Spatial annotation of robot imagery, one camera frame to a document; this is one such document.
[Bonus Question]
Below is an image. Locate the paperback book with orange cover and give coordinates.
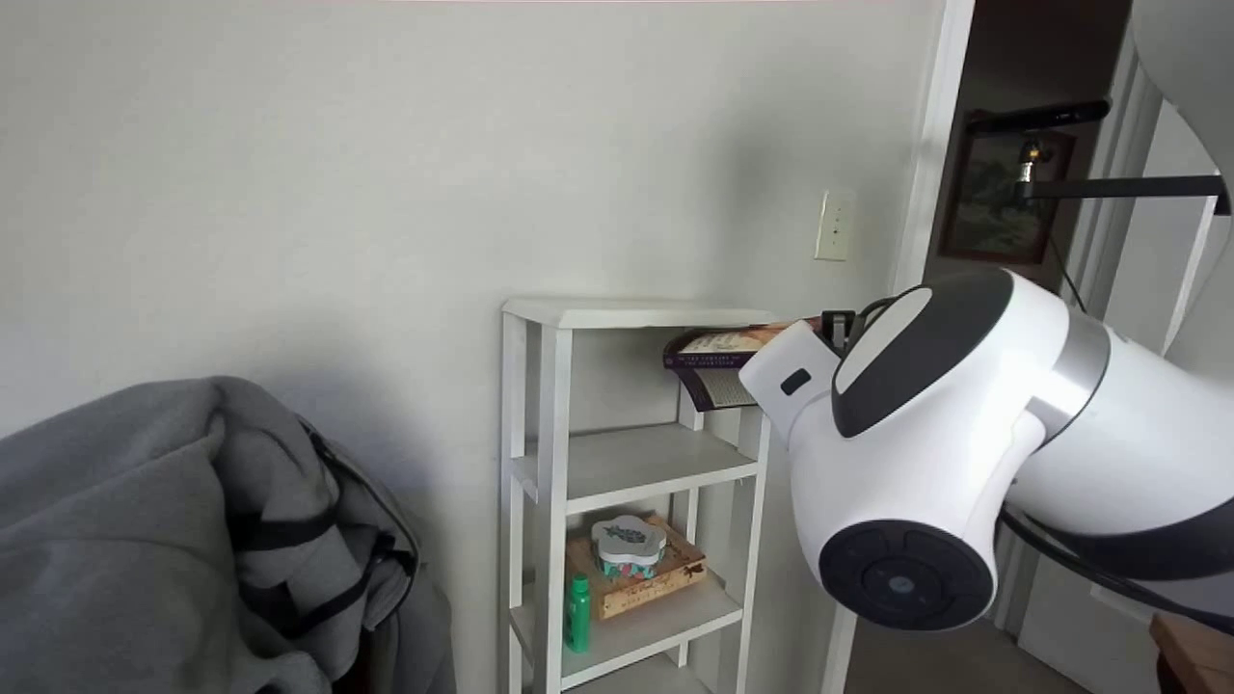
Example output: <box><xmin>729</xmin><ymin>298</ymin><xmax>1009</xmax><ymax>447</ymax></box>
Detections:
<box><xmin>664</xmin><ymin>325</ymin><xmax>777</xmax><ymax>411</ymax></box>

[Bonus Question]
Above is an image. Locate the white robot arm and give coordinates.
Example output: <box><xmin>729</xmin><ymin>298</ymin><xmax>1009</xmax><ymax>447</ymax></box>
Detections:
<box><xmin>739</xmin><ymin>265</ymin><xmax>1234</xmax><ymax>633</ymax></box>

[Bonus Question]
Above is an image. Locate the white shelf unit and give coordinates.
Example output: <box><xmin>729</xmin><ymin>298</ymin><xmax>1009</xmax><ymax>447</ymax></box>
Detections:
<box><xmin>498</xmin><ymin>298</ymin><xmax>771</xmax><ymax>694</ymax></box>

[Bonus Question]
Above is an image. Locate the small green bottle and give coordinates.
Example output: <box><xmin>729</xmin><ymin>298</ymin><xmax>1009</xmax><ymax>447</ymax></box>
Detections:
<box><xmin>565</xmin><ymin>576</ymin><xmax>593</xmax><ymax>654</ymax></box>

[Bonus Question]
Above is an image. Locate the grey hoodie garment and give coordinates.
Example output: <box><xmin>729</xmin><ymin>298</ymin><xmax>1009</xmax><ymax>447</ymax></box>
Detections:
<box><xmin>0</xmin><ymin>376</ymin><xmax>457</xmax><ymax>694</ymax></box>

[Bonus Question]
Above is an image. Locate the white light switch plate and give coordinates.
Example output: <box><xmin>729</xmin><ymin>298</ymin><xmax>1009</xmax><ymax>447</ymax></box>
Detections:
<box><xmin>814</xmin><ymin>189</ymin><xmax>855</xmax><ymax>262</ymax></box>

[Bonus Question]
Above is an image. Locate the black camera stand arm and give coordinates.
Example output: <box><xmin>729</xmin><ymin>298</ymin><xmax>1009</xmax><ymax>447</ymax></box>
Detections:
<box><xmin>1014</xmin><ymin>149</ymin><xmax>1232</xmax><ymax>214</ymax></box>

